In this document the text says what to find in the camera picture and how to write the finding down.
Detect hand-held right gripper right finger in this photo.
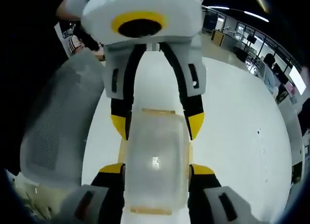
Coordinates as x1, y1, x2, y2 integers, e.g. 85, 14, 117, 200
188, 164, 260, 224

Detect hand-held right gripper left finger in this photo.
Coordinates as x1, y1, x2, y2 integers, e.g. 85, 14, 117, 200
60, 162, 127, 224

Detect clear box with plastic buckles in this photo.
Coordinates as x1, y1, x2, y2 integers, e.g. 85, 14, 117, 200
117, 107, 195, 216

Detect person's left hand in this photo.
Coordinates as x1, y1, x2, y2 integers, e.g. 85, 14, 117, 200
56, 0, 84, 20

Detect wooden cabinet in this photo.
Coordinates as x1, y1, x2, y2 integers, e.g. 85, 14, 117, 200
211, 29, 225, 47

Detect person's striped trousers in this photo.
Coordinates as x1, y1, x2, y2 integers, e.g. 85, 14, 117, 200
68, 34, 83, 53

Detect grey mesh office chair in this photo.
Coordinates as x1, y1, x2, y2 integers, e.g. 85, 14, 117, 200
20, 50, 107, 189

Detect bright wall screen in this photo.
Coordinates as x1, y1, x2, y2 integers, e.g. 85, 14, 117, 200
289, 65, 308, 96

